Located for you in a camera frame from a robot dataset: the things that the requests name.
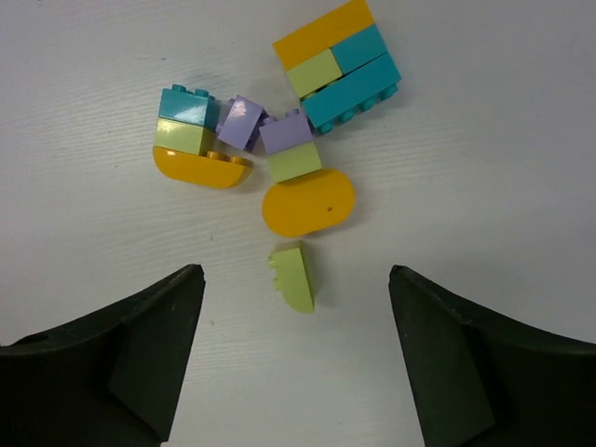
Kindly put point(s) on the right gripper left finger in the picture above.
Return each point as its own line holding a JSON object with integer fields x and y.
{"x": 111, "y": 378}

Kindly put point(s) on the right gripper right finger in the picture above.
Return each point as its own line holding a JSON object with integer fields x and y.
{"x": 480, "y": 378}

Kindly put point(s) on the lime green curved brick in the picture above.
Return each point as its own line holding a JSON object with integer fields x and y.
{"x": 292, "y": 279}

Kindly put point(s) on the orange boat-shaped brick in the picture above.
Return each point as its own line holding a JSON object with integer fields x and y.
{"x": 213, "y": 170}

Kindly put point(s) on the orange oval brick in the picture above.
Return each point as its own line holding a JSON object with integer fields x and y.
{"x": 309, "y": 203}

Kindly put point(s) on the lime green small brick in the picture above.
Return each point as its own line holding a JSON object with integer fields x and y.
{"x": 183, "y": 137}

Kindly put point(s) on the lime green square brick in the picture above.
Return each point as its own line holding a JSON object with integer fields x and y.
{"x": 294, "y": 162}

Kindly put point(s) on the teal sloped brick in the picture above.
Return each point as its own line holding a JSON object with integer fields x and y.
{"x": 195, "y": 107}

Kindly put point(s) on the purple sloped brick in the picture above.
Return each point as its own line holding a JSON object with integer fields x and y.
{"x": 240, "y": 128}

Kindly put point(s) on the purple square brick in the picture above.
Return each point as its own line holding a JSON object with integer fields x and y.
{"x": 285, "y": 133}

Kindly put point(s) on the teal long brick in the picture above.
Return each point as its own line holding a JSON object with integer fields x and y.
{"x": 354, "y": 93}

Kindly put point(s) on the lime green block brick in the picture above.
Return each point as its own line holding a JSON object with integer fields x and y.
{"x": 313, "y": 74}

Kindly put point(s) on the teal short brick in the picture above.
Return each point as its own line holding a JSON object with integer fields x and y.
{"x": 359, "y": 49}

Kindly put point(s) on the orange long brick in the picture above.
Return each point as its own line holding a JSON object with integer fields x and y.
{"x": 323, "y": 33}

